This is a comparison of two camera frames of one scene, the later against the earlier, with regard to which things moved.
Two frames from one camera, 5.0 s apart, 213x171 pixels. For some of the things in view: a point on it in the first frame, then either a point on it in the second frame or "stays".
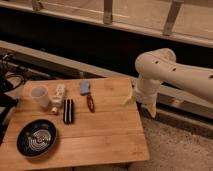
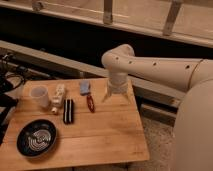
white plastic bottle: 58,100 stays
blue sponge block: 84,87 stays
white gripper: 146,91 → 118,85
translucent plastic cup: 39,95 stays
